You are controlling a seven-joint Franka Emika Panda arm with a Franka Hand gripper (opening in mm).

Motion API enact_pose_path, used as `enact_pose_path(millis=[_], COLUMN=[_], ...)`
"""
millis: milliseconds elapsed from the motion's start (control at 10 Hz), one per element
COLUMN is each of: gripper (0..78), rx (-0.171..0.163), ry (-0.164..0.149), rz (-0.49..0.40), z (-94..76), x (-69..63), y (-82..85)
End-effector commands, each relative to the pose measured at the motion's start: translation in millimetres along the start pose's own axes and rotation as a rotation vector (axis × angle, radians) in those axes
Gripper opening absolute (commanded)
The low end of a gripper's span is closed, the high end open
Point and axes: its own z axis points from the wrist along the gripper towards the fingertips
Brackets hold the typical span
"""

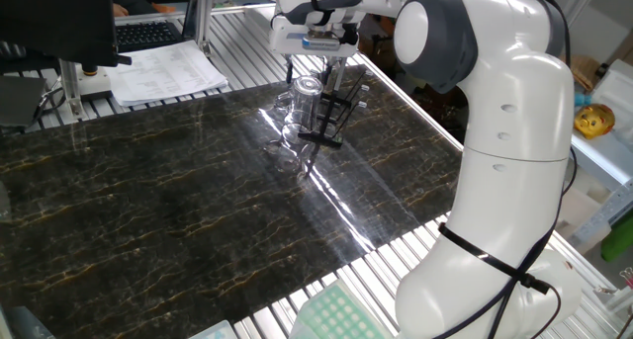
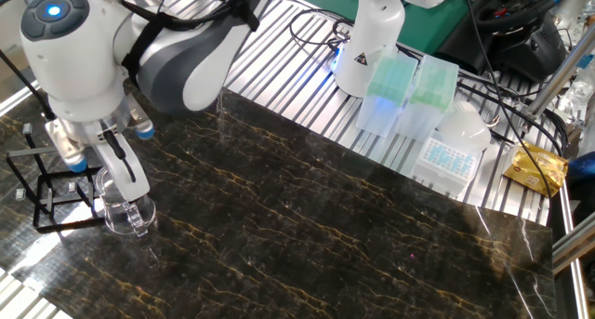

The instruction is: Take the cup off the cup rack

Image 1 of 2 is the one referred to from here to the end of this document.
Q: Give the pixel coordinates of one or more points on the short aluminium extrusion post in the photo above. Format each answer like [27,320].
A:
[70,89]

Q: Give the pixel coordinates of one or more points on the thin grey vertical post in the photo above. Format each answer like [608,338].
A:
[340,74]

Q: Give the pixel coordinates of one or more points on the golden piggy bank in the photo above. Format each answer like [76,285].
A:
[593,121]

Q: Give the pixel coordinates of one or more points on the white paper stack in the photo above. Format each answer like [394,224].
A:
[163,72]

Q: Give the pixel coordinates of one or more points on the white mount base with knob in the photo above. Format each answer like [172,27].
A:
[96,84]

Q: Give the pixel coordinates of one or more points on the grey metal shelf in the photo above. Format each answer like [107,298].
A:
[603,158]

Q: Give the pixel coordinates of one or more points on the blue pipette tip box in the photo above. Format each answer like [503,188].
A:
[215,331]

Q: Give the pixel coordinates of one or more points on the dark marble pattern board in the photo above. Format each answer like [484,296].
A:
[148,205]

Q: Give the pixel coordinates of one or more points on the small teal toy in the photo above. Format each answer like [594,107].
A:
[583,100]

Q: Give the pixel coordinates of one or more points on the tall aluminium extrusion post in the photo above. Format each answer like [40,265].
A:
[204,18]

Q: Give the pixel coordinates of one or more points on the green bin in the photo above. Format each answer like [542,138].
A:
[618,240]

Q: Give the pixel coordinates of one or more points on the brown cardboard piece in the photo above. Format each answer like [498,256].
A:
[586,72]

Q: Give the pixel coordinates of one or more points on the translucent white container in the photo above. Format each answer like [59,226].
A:
[618,92]

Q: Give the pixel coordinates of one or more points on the bystander bare hand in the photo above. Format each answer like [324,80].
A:
[121,10]

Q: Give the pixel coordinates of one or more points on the black keyboard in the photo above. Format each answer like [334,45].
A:
[146,35]

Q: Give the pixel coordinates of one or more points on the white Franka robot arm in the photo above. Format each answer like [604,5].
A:
[514,191]

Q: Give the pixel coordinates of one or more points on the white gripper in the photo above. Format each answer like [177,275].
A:
[287,45]

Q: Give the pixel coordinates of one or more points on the black monitor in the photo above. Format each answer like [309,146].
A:
[54,23]

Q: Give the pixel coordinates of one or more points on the green pipette tip box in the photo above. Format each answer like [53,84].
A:
[336,319]

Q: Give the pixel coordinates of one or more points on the dark grey flat box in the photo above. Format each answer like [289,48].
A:
[20,102]

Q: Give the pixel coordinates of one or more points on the small orange object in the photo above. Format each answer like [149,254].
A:
[163,8]

